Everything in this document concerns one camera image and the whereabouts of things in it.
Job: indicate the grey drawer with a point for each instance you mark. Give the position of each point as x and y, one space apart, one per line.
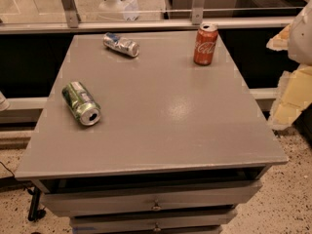
154 222
152 199

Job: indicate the metal railing post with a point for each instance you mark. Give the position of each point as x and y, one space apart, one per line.
197 11
71 13

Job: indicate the green soda can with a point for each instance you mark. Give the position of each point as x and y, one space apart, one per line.
81 103

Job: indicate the red coca-cola can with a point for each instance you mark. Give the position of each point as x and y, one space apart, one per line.
205 44

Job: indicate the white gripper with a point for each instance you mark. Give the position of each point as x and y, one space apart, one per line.
301 38

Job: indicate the left metal railing post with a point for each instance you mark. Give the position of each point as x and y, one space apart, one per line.
71 13

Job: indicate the top grey drawer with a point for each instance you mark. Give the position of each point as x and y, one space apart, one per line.
152 199

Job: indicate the silver blue redbull can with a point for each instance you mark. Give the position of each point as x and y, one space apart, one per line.
121 44

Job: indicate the grey drawer cabinet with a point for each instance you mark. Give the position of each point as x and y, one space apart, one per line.
165 121

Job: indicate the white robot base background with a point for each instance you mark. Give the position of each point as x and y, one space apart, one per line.
121 10

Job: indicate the right metal railing post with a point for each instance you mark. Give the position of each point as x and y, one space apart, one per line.
197 11

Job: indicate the black clamp stand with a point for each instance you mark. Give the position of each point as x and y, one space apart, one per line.
35 213

